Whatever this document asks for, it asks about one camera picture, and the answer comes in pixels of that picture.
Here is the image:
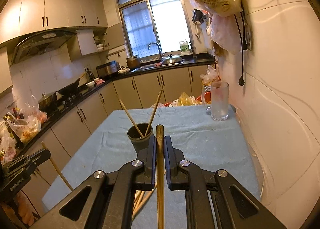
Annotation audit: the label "person's left hand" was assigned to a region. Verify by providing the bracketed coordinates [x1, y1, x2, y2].
[16, 191, 34, 226]

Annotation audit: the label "white printed plastic bag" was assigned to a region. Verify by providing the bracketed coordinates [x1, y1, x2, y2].
[6, 113, 41, 143]

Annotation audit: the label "blue table cloth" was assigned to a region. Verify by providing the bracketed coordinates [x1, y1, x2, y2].
[42, 104, 262, 229]

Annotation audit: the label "plastic bag with red contents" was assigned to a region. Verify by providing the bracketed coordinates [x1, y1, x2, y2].
[23, 95, 47, 124]

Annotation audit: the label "dark green utensil holder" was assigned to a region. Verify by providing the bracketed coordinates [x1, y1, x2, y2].
[127, 123, 153, 153]

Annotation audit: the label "pot with lid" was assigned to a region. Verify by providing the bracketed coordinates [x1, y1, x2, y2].
[38, 91, 57, 113]

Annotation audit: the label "clear glass mug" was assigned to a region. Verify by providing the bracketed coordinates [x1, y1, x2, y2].
[201, 81, 229, 121]

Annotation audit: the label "black wok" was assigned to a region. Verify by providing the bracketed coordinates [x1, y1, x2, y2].
[58, 72, 86, 96]

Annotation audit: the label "red basin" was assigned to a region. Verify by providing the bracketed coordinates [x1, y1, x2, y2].
[164, 96, 202, 107]

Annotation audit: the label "white bowl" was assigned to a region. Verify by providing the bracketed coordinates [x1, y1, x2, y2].
[86, 81, 95, 88]

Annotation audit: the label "range hood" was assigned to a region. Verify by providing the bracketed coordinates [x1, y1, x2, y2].
[11, 29, 76, 65]

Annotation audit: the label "brown clay pot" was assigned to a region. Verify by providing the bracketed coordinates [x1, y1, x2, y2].
[126, 55, 140, 70]

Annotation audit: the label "steel pot lid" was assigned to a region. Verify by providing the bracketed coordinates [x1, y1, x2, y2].
[162, 54, 184, 65]

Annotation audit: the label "chrome faucet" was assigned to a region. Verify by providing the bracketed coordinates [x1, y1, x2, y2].
[147, 41, 164, 60]

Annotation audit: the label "green detergent bottle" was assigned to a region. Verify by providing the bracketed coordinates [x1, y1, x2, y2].
[180, 39, 190, 55]

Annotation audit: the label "pink hanging plastic bag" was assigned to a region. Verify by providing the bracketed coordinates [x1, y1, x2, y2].
[210, 14, 241, 56]

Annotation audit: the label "window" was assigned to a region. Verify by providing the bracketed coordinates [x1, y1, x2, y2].
[116, 0, 193, 59]

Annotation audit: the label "black power cable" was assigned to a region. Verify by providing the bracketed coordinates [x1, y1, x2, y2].
[233, 9, 249, 87]

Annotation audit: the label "upper wall cabinets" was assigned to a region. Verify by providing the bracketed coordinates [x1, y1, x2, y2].
[1, 0, 107, 65]

